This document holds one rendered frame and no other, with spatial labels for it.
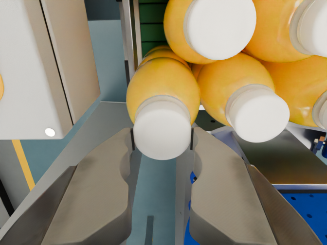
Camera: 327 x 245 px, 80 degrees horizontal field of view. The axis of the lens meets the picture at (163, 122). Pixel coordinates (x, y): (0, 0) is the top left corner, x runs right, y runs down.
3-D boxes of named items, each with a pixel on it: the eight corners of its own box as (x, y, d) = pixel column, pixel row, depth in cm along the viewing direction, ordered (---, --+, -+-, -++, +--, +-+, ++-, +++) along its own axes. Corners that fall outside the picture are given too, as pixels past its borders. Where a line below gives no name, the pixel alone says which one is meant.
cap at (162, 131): (124, 115, 14) (119, 128, 12) (173, 89, 13) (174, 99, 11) (153, 154, 15) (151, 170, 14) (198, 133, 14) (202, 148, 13)
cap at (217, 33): (259, 2, 12) (272, 0, 11) (229, 63, 14) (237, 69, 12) (200, -22, 12) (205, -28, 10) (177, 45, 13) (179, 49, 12)
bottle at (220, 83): (234, 77, 33) (302, 136, 16) (193, 90, 34) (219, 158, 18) (226, 33, 30) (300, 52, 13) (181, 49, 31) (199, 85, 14)
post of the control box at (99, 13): (139, 19, 109) (21, 22, 20) (138, 10, 107) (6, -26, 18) (146, 18, 108) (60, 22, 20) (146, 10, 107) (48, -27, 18)
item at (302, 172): (228, 142, 35) (257, 198, 24) (230, 131, 34) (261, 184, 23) (285, 141, 35) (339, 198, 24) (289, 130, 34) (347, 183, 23)
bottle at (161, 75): (132, 59, 30) (91, 108, 13) (173, 34, 28) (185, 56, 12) (155, 97, 33) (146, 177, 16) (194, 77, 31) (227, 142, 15)
